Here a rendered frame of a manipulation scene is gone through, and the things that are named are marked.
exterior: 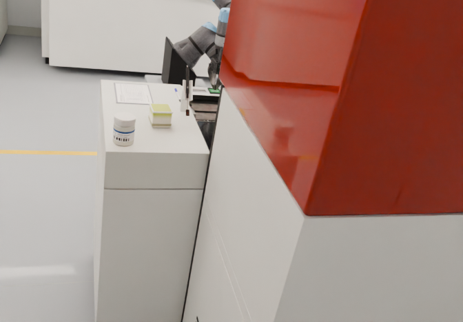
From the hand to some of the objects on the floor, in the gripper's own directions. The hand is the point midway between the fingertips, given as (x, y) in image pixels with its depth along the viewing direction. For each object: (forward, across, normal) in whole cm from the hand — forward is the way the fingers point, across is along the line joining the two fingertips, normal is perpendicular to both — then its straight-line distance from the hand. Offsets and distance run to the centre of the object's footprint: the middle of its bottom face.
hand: (214, 86), depth 218 cm
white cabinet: (+98, -2, -26) cm, 102 cm away
